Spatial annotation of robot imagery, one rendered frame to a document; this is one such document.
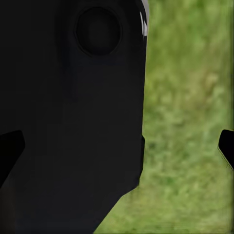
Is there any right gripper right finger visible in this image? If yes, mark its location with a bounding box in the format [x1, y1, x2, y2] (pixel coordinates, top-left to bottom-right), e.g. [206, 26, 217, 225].
[218, 130, 234, 169]

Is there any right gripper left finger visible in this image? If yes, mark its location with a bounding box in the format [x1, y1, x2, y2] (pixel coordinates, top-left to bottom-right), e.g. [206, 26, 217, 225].
[0, 130, 25, 188]

